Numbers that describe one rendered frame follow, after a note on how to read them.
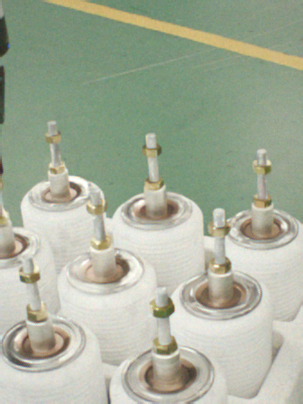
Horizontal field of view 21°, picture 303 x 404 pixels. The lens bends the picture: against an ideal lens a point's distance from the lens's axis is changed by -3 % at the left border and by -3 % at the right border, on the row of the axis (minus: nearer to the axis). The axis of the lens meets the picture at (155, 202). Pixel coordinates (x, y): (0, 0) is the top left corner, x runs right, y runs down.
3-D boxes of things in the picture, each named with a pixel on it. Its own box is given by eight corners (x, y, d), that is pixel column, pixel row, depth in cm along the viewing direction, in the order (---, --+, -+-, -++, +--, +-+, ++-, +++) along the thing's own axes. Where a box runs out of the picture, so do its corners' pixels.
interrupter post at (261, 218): (276, 236, 83) (276, 208, 81) (253, 240, 83) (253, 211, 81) (270, 224, 85) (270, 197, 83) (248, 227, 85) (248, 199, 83)
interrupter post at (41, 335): (62, 347, 70) (57, 317, 68) (38, 359, 69) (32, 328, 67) (49, 334, 72) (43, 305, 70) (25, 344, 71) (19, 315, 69)
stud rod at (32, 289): (32, 331, 69) (18, 258, 65) (38, 324, 70) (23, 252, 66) (42, 334, 69) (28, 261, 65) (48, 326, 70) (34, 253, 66)
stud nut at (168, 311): (178, 306, 63) (177, 297, 62) (172, 319, 61) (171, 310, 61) (152, 303, 63) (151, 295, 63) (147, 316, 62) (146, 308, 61)
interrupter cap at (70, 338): (103, 351, 69) (102, 344, 69) (24, 389, 66) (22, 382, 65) (59, 309, 75) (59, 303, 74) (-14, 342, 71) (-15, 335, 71)
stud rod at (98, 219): (107, 256, 79) (99, 186, 75) (109, 261, 78) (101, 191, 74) (96, 257, 79) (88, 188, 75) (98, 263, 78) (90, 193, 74)
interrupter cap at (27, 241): (3, 224, 89) (2, 219, 88) (56, 243, 85) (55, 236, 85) (-45, 259, 83) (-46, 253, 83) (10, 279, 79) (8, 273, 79)
